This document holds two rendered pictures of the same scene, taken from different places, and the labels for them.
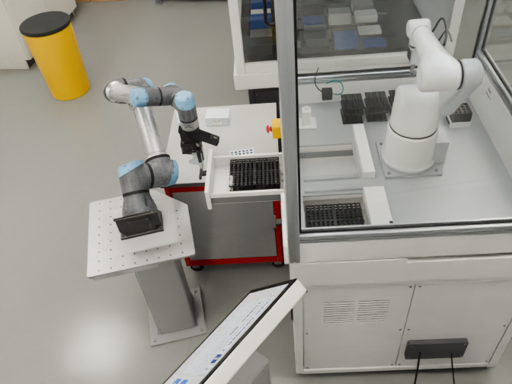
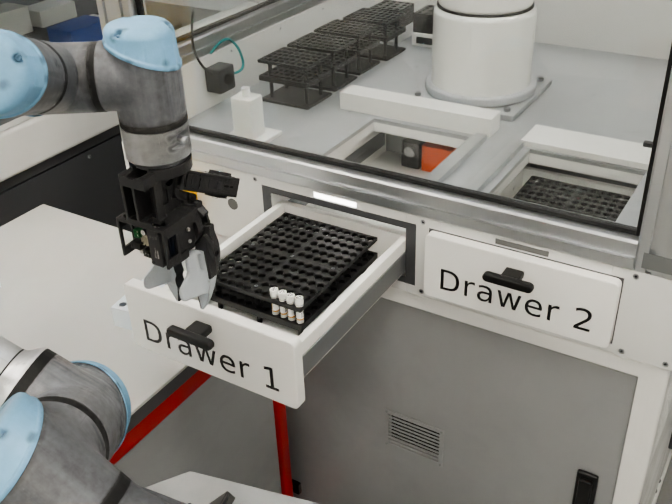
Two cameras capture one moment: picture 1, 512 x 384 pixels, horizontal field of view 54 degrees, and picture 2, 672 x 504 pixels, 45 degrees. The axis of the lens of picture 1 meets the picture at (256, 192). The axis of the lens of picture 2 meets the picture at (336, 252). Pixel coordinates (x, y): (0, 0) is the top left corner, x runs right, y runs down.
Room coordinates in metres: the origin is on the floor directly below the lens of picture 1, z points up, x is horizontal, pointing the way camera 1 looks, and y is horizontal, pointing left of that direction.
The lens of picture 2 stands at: (1.09, 0.89, 1.55)
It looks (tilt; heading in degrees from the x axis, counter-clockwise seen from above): 32 degrees down; 298
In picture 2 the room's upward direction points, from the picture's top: 2 degrees counter-clockwise
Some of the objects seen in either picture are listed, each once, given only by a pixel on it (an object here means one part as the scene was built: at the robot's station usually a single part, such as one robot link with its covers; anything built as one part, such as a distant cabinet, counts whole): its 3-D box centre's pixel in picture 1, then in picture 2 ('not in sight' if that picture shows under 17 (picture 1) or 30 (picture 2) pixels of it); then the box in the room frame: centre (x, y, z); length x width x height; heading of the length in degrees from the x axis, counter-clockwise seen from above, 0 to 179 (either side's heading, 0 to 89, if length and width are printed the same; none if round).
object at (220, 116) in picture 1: (218, 116); not in sight; (2.24, 0.16, 0.79); 0.13 x 0.09 x 0.05; 81
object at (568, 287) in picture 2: (284, 227); (515, 287); (1.32, -0.10, 0.87); 0.29 x 0.02 x 0.11; 176
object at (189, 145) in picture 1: (190, 138); (163, 206); (1.66, 0.24, 1.11); 0.09 x 0.08 x 0.12; 87
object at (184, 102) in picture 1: (185, 106); (143, 73); (1.67, 0.24, 1.26); 0.09 x 0.08 x 0.11; 29
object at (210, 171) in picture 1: (210, 177); (211, 341); (1.66, 0.20, 0.87); 0.29 x 0.02 x 0.11; 176
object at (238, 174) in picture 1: (254, 176); (293, 273); (1.65, 0.00, 0.87); 0.22 x 0.18 x 0.06; 86
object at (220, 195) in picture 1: (257, 177); (296, 273); (1.64, -0.01, 0.86); 0.40 x 0.26 x 0.06; 86
